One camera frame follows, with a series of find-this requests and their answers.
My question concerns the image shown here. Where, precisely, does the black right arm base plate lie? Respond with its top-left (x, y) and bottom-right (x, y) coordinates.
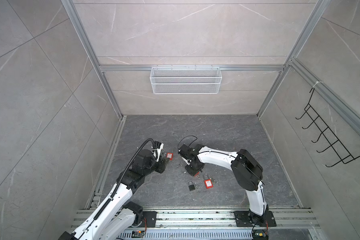
top-left (234, 210), bottom-right (277, 227)

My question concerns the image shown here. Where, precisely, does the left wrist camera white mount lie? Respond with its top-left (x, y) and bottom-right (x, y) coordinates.
top-left (152, 141), bottom-right (164, 162)

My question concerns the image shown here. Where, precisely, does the red padlock front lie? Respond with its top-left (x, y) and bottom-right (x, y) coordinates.
top-left (203, 174), bottom-right (214, 189)

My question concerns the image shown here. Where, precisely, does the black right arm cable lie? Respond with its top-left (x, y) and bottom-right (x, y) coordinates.
top-left (177, 135), bottom-right (198, 148)

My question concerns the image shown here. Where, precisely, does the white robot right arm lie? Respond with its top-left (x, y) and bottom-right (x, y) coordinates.
top-left (178, 145), bottom-right (269, 224)

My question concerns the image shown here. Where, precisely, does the white wire mesh basket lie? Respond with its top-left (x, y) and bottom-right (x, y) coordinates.
top-left (150, 67), bottom-right (223, 95)

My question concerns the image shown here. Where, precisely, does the small black padlock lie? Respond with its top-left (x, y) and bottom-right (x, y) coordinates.
top-left (188, 181), bottom-right (196, 191)

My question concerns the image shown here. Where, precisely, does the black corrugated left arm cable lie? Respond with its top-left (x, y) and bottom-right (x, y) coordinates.
top-left (110, 137), bottom-right (155, 199)

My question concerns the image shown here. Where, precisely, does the red padlock long shackle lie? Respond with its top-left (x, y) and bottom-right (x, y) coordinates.
top-left (165, 147), bottom-right (178, 161)

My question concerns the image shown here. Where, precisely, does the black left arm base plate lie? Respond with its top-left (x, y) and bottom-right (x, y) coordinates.
top-left (140, 211), bottom-right (158, 228)

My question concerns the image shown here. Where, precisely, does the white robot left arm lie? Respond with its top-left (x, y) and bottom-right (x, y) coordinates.
top-left (59, 150), bottom-right (170, 240)

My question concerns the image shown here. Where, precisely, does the aluminium front rail frame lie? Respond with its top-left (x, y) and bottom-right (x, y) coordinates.
top-left (69, 206), bottom-right (326, 240)

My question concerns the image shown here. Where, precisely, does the black wire hook rack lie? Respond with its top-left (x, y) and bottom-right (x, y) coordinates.
top-left (295, 88), bottom-right (360, 168)

